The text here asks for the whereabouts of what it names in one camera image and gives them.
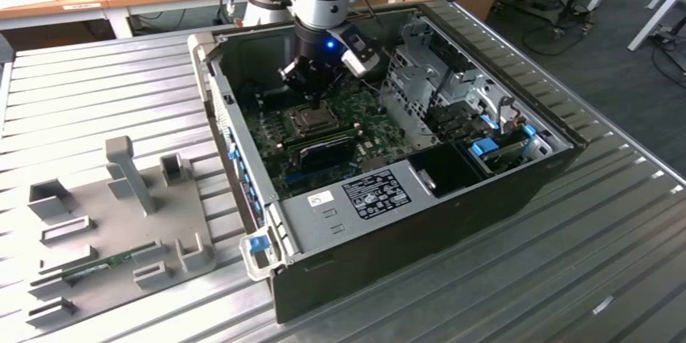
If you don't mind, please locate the black graphics card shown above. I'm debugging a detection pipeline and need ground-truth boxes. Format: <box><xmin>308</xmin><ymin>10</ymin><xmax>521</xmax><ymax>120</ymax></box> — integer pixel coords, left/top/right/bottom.
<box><xmin>297</xmin><ymin>137</ymin><xmax>358</xmax><ymax>175</ymax></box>

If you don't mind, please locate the white tape strip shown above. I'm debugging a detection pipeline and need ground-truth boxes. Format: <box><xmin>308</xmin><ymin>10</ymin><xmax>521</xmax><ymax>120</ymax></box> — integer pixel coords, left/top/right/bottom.
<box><xmin>592</xmin><ymin>296</ymin><xmax>617</xmax><ymax>315</ymax></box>

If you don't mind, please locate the green motherboard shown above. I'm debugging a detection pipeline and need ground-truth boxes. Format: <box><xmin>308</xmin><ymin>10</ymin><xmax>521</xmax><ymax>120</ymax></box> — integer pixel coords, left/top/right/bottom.
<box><xmin>240</xmin><ymin>84</ymin><xmax>438</xmax><ymax>202</ymax></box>

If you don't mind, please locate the white table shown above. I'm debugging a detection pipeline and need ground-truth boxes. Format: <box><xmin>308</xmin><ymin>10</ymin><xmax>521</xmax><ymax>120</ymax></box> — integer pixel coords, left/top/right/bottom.
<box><xmin>587</xmin><ymin>0</ymin><xmax>686</xmax><ymax>53</ymax></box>

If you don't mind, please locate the CPU socket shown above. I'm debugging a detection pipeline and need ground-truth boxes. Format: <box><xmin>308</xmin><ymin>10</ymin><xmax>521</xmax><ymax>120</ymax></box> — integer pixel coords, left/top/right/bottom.
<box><xmin>286</xmin><ymin>100</ymin><xmax>341</xmax><ymax>137</ymax></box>

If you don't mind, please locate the green RAM stick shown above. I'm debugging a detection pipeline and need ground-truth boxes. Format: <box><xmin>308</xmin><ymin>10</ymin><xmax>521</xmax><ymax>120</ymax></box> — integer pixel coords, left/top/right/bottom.
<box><xmin>278</xmin><ymin>126</ymin><xmax>361</xmax><ymax>151</ymax></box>
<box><xmin>59</xmin><ymin>249</ymin><xmax>139</xmax><ymax>284</ymax></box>

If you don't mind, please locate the hard disk in blue carrier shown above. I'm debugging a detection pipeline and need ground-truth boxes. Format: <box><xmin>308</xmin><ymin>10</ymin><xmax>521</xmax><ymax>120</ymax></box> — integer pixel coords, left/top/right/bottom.
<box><xmin>466</xmin><ymin>137</ymin><xmax>532</xmax><ymax>178</ymax></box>

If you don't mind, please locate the metal socket cover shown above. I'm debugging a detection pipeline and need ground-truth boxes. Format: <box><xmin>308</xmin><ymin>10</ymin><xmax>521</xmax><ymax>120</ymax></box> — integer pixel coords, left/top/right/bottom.
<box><xmin>292</xmin><ymin>104</ymin><xmax>336</xmax><ymax>133</ymax></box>

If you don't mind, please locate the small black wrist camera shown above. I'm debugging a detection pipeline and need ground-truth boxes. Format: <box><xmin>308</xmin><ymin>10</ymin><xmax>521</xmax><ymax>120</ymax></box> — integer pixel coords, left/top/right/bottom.
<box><xmin>277</xmin><ymin>59</ymin><xmax>305</xmax><ymax>85</ymax></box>

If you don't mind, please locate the black PC case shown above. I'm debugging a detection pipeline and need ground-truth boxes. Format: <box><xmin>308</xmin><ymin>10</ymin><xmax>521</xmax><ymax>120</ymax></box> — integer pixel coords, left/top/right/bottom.
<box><xmin>186</xmin><ymin>0</ymin><xmax>597</xmax><ymax>325</ymax></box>

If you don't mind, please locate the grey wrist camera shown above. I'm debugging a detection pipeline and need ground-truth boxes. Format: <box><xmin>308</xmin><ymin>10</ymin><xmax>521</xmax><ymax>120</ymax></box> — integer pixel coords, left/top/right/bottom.
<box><xmin>338</xmin><ymin>23</ymin><xmax>384</xmax><ymax>79</ymax></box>

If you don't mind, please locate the grey parts rack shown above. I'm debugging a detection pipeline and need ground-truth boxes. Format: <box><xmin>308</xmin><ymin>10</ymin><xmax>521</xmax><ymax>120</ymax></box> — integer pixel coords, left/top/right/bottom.
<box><xmin>25</xmin><ymin>135</ymin><xmax>221</xmax><ymax>330</ymax></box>

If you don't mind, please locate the metal drive cage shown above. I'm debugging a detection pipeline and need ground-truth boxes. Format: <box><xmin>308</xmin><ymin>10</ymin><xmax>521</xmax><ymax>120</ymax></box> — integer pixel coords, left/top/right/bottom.
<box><xmin>381</xmin><ymin>8</ymin><xmax>520</xmax><ymax>147</ymax></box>

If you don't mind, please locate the grey power supply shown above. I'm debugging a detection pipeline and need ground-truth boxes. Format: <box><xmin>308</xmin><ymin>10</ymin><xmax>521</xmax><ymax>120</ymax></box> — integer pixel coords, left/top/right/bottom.
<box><xmin>276</xmin><ymin>157</ymin><xmax>442</xmax><ymax>267</ymax></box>

